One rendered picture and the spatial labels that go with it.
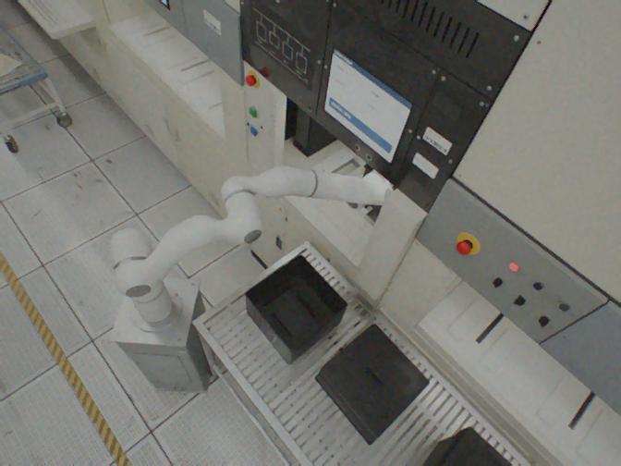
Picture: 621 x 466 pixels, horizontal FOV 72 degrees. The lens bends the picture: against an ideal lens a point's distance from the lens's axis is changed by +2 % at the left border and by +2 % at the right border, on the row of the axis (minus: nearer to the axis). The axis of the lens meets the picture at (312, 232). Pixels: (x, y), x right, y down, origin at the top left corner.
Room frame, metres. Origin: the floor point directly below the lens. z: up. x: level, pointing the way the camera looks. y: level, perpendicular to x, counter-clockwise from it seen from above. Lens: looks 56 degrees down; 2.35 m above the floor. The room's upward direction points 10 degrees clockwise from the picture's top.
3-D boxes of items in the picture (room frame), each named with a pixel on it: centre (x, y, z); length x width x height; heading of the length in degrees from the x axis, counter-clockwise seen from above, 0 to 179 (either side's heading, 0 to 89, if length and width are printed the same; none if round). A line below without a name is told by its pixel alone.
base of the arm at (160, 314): (0.58, 0.54, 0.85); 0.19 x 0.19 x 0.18
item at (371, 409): (0.45, -0.31, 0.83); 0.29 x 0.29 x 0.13; 49
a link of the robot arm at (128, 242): (0.61, 0.56, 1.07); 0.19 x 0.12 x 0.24; 30
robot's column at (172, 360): (0.58, 0.54, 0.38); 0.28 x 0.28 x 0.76; 6
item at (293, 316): (0.65, 0.01, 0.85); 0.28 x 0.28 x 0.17; 49
